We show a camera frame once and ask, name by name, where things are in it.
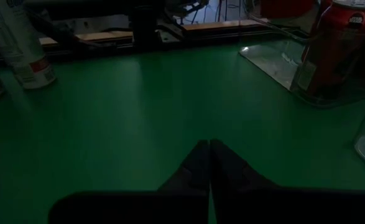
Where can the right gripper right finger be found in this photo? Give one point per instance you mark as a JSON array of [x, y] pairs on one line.
[[263, 205]]

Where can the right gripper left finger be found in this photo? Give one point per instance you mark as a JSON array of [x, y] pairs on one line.
[[185, 202]]

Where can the red soda can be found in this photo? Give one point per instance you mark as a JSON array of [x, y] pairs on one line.
[[328, 56]]

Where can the white soda can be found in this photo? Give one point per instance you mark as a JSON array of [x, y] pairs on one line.
[[30, 65]]

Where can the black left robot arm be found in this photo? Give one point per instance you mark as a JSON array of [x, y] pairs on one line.
[[145, 28]]

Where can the green table mat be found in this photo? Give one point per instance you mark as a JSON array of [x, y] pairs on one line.
[[107, 124]]

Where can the black metal rig frame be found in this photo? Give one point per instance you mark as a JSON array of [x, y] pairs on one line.
[[101, 46]]

